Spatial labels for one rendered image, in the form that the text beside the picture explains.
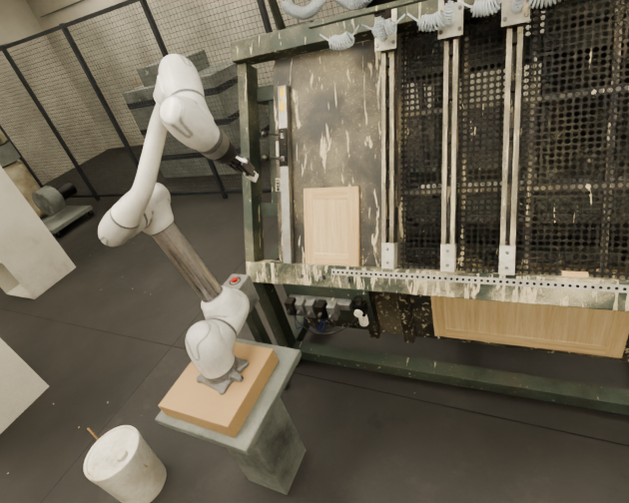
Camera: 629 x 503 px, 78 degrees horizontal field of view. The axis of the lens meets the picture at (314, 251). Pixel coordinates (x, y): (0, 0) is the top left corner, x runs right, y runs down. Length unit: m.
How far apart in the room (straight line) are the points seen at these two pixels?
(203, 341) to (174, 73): 0.98
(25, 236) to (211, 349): 3.96
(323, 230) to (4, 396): 2.77
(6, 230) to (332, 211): 3.99
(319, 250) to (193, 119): 1.22
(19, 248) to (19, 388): 1.94
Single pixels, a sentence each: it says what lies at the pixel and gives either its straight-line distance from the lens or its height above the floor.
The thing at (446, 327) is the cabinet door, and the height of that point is 0.33.
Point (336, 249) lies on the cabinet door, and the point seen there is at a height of 0.96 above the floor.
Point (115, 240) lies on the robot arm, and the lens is 1.52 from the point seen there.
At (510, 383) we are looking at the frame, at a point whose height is 0.18.
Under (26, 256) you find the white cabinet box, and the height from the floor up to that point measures 0.44.
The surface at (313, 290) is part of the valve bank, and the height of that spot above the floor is 0.78.
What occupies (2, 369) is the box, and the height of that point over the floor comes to 0.38.
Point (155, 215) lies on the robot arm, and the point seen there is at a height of 1.56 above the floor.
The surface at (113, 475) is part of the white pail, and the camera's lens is 2.50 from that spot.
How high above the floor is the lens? 2.12
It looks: 33 degrees down
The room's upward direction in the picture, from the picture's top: 17 degrees counter-clockwise
